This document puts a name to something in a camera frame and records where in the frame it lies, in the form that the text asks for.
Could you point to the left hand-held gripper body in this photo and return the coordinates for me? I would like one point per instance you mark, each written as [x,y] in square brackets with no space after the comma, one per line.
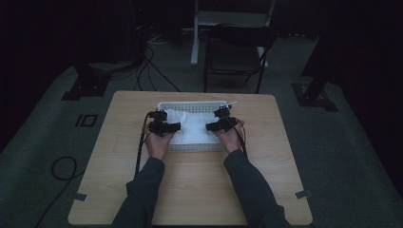
[159,122]

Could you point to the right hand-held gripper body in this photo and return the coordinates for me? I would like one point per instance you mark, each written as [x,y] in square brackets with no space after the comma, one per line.
[226,118]

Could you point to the white towel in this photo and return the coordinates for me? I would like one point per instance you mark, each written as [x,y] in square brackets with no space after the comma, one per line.
[193,126]

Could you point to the white perforated plastic basket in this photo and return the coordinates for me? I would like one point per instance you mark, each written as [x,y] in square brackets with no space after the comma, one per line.
[193,147]

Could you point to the person's right hand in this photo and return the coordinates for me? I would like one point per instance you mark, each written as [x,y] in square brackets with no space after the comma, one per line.
[233,141]

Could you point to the person's left hand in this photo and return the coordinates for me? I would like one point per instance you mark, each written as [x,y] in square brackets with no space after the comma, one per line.
[158,145]

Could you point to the black folding chair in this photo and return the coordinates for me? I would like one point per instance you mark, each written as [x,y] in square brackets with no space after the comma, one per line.
[236,53]

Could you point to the grey tape strip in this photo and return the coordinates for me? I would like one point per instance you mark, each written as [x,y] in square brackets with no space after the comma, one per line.
[80,197]
[303,194]

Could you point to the black stand with base plate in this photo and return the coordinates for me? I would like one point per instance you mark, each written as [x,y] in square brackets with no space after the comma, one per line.
[87,85]
[313,95]

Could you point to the white metal frame stand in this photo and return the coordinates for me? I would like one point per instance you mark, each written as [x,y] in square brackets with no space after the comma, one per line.
[196,38]

